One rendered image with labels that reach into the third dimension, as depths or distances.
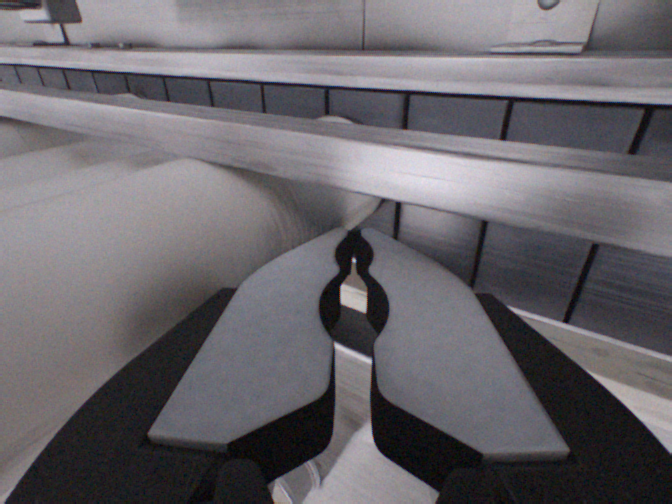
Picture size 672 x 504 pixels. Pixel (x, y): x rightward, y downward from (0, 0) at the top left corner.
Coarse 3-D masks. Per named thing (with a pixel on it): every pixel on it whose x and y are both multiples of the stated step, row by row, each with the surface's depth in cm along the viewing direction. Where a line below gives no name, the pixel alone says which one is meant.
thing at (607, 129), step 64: (0, 64) 32; (448, 128) 14; (512, 128) 13; (576, 128) 12; (640, 128) 12; (448, 256) 17; (512, 256) 15; (576, 256) 14; (640, 256) 13; (576, 320) 15; (640, 320) 14
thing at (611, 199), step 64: (64, 128) 14; (128, 128) 12; (192, 128) 10; (256, 128) 9; (320, 128) 8; (384, 128) 8; (384, 192) 8; (448, 192) 7; (512, 192) 6; (576, 192) 6; (640, 192) 5
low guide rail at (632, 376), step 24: (360, 288) 16; (552, 336) 13; (576, 336) 13; (576, 360) 12; (600, 360) 12; (624, 360) 12; (648, 360) 12; (624, 384) 12; (648, 384) 12; (648, 408) 11
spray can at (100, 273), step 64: (128, 192) 9; (192, 192) 9; (256, 192) 11; (320, 192) 13; (0, 256) 7; (64, 256) 7; (128, 256) 8; (192, 256) 9; (256, 256) 10; (0, 320) 6; (64, 320) 7; (128, 320) 8; (0, 384) 6; (64, 384) 7; (0, 448) 6
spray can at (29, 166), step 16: (80, 144) 17; (96, 144) 17; (112, 144) 18; (128, 144) 18; (0, 160) 15; (16, 160) 15; (32, 160) 15; (48, 160) 16; (64, 160) 16; (80, 160) 16; (96, 160) 17; (0, 176) 14; (16, 176) 15; (32, 176) 15
